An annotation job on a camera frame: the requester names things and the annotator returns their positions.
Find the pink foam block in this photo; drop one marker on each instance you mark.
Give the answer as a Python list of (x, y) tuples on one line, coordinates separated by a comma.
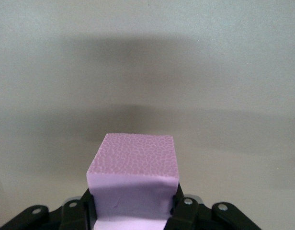
[(133, 163)]

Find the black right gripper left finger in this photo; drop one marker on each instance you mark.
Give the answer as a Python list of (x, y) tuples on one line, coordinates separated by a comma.
[(73, 215)]

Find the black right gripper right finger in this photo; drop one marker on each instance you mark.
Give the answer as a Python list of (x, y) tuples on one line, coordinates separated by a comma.
[(185, 215)]

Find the brown paper table cover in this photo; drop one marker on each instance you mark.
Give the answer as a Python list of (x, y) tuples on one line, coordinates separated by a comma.
[(147, 60)]

